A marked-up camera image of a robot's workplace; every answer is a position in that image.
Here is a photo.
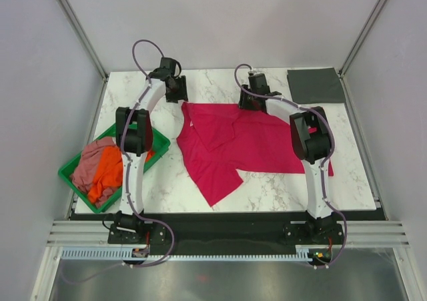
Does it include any white slotted cable duct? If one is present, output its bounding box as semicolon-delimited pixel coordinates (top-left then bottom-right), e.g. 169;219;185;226
61;246;312;262

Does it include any dusty pink t-shirt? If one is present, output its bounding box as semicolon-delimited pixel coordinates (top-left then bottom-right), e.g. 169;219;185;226
71;137;116;194

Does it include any aluminium rail profile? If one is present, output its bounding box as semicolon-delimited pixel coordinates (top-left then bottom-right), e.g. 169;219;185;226
47;220;109;247

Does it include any magenta t-shirt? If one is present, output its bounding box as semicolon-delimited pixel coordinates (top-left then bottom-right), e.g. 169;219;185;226
175;101;336;208

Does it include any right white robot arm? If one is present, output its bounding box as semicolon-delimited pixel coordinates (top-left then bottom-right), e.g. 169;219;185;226
236;69;335;220

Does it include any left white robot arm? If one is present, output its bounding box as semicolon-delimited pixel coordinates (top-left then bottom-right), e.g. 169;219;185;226
115;57;188;216

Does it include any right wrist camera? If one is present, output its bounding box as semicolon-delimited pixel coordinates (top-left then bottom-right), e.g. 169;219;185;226
248;70;268;90

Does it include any left aluminium frame post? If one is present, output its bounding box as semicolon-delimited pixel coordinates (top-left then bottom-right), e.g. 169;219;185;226
57;0;109;81

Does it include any aluminium frame post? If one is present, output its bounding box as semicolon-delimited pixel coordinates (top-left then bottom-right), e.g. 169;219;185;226
338;0;389;78
57;0;109;81

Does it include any orange t-shirt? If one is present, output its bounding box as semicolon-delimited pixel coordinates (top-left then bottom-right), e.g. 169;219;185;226
87;145;156;208

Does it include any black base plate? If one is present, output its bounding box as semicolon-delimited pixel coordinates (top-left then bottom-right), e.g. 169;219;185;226
71;212;346;253

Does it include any dark grey folded cloth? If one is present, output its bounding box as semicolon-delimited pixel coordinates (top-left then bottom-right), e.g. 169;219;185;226
287;67;346;104

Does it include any right aluminium frame post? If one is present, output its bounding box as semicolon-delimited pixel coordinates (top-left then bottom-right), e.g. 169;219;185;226
338;0;389;78

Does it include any green plastic tray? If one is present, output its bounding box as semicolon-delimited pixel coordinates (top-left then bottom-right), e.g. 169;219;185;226
58;127;171;214

